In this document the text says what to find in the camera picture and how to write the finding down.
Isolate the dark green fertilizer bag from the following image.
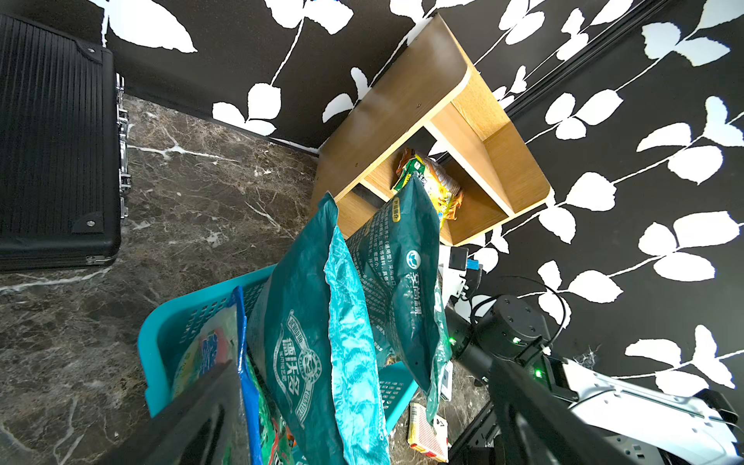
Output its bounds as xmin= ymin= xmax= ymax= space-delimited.
xmin=347 ymin=178 xmax=451 ymax=422

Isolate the black ribbed case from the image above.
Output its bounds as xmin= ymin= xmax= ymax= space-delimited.
xmin=1 ymin=15 xmax=131 ymax=272

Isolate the teal and orange fertilizer bag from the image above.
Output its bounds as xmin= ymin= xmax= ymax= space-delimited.
xmin=246 ymin=194 xmax=391 ymax=464

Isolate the red playing card box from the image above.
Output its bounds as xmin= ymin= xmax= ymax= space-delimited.
xmin=407 ymin=402 xmax=450 ymax=463

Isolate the wooden two-tier shelf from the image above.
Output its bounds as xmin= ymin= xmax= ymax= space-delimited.
xmin=312 ymin=15 xmax=551 ymax=246

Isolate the turquoise plastic basket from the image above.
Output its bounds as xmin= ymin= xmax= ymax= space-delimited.
xmin=138 ymin=265 xmax=419 ymax=433

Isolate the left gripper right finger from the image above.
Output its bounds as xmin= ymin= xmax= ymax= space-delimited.
xmin=488 ymin=360 xmax=632 ymax=464

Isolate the yellow fertilizer bag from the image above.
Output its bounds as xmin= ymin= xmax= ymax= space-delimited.
xmin=393 ymin=148 xmax=463 ymax=227

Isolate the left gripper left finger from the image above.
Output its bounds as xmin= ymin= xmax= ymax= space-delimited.
xmin=98 ymin=360 xmax=239 ymax=464

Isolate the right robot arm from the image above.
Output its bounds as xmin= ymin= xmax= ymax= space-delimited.
xmin=446 ymin=294 xmax=743 ymax=464

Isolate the green blue-edged soil bag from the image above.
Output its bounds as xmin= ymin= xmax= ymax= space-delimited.
xmin=172 ymin=287 xmax=295 ymax=464

